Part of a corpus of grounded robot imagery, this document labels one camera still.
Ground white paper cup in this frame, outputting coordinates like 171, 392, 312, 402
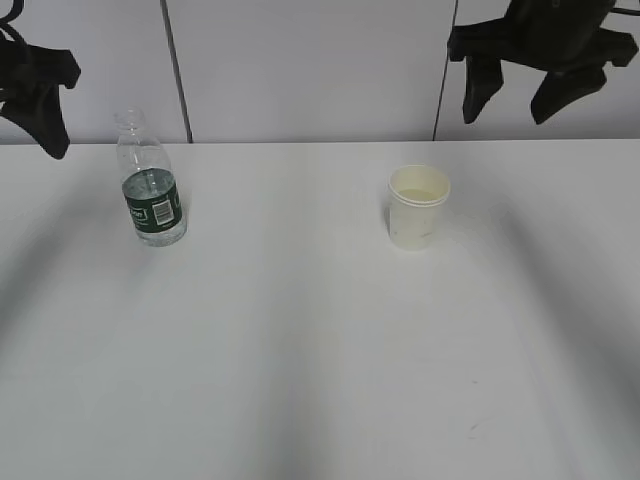
388, 165, 451, 251

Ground clear water bottle green label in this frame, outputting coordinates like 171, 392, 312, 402
115, 108, 187, 247

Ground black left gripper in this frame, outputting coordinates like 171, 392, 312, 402
1, 40, 81, 160

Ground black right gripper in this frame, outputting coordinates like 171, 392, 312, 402
448, 0, 639, 125

